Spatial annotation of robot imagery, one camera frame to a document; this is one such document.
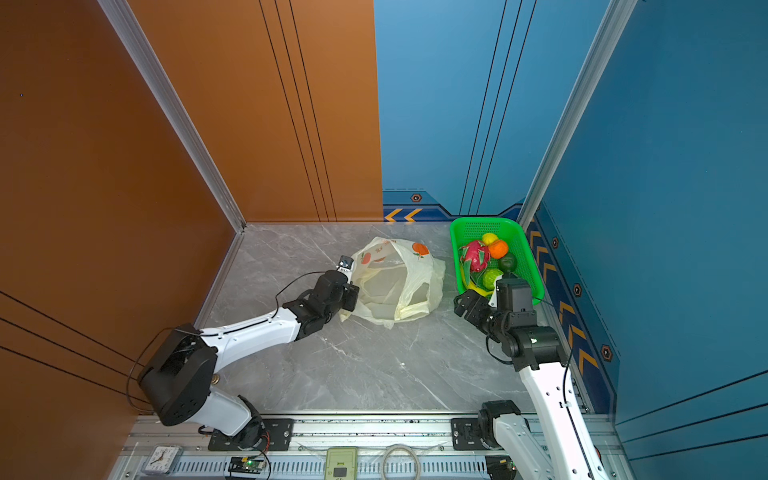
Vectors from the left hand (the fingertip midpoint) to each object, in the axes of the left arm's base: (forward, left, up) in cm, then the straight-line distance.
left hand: (353, 281), depth 88 cm
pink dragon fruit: (+13, -39, -3) cm, 41 cm away
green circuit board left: (-44, +23, -14) cm, 51 cm away
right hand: (-13, -29, +8) cm, 33 cm away
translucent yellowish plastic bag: (+7, -13, -11) cm, 19 cm away
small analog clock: (-43, +41, -11) cm, 61 cm away
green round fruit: (+6, -44, -6) cm, 44 cm away
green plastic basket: (+29, -39, -7) cm, 49 cm away
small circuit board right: (-44, -38, -14) cm, 60 cm away
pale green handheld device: (-44, -1, -10) cm, 45 cm away
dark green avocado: (+13, -52, -7) cm, 54 cm away
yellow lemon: (+24, -47, -6) cm, 53 cm away
